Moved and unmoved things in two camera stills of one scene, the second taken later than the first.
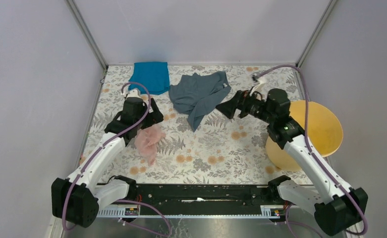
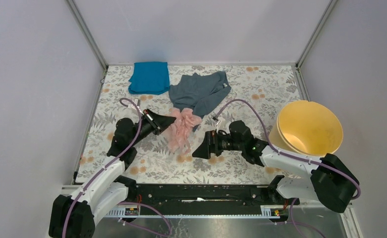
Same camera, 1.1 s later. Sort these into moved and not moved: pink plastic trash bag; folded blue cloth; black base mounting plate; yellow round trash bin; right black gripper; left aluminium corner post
Moved: pink plastic trash bag; right black gripper
Not moved: folded blue cloth; left aluminium corner post; black base mounting plate; yellow round trash bin
